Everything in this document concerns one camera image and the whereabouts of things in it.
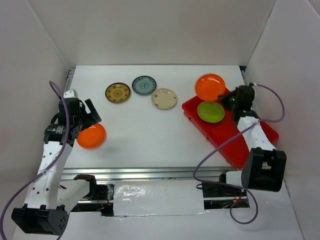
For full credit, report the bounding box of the yellow patterned plate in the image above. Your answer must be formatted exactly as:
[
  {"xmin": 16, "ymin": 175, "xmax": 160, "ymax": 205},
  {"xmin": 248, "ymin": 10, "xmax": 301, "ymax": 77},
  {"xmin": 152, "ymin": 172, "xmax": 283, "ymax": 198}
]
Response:
[{"xmin": 104, "ymin": 82, "xmax": 131, "ymax": 104}]

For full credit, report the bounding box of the aluminium rail frame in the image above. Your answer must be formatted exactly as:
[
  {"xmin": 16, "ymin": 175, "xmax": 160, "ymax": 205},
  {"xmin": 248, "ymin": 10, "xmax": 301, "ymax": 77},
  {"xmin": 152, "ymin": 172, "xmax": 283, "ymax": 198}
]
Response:
[{"xmin": 63, "ymin": 65, "xmax": 244, "ymax": 182}]

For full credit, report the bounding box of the red plastic bin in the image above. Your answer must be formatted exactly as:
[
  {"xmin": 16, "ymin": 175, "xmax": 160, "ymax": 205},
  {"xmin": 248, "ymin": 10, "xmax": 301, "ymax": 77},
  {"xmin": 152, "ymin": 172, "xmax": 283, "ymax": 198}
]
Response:
[{"xmin": 181, "ymin": 86, "xmax": 280, "ymax": 169}]

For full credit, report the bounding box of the green plate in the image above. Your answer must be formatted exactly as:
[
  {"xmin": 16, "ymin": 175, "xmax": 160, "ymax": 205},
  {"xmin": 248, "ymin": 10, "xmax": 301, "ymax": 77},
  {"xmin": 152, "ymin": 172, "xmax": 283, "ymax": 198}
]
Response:
[{"xmin": 197, "ymin": 101, "xmax": 225, "ymax": 124}]

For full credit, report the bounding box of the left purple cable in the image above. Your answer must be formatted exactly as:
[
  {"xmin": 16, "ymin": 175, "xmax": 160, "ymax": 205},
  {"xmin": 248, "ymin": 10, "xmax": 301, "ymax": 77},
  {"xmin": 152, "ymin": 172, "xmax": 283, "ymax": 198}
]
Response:
[{"xmin": 0, "ymin": 80, "xmax": 71, "ymax": 226}]

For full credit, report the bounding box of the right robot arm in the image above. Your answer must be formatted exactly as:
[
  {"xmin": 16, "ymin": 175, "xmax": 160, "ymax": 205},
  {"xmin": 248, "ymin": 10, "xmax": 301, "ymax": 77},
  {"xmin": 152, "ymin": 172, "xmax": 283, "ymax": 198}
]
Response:
[{"xmin": 218, "ymin": 83, "xmax": 287, "ymax": 192}]

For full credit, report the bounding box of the orange plate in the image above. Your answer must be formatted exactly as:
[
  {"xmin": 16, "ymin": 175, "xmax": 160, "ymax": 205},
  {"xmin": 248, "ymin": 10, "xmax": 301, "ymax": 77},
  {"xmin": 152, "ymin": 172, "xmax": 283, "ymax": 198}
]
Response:
[
  {"xmin": 76, "ymin": 123, "xmax": 107, "ymax": 149},
  {"xmin": 194, "ymin": 73, "xmax": 226, "ymax": 102}
]

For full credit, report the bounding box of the beige floral plate back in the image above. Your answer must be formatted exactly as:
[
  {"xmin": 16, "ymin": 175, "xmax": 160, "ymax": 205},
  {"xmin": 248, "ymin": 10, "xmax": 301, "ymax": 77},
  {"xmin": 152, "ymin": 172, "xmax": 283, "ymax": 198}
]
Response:
[{"xmin": 151, "ymin": 88, "xmax": 178, "ymax": 110}]

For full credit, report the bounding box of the white foil-taped panel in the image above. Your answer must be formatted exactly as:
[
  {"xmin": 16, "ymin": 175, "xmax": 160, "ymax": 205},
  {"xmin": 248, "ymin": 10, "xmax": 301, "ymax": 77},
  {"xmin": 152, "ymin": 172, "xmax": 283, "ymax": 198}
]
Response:
[{"xmin": 113, "ymin": 180, "xmax": 206, "ymax": 217}]

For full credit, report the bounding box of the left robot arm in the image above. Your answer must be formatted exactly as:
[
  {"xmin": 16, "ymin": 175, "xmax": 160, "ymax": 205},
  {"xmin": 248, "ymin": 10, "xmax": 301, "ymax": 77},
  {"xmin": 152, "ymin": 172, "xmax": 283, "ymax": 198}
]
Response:
[{"xmin": 11, "ymin": 89, "xmax": 101, "ymax": 236}]

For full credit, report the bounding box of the blue patterned plate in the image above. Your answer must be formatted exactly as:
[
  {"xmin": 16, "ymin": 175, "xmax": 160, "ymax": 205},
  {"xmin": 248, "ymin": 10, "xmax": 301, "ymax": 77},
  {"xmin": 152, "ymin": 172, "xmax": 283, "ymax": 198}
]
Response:
[{"xmin": 131, "ymin": 75, "xmax": 157, "ymax": 96}]

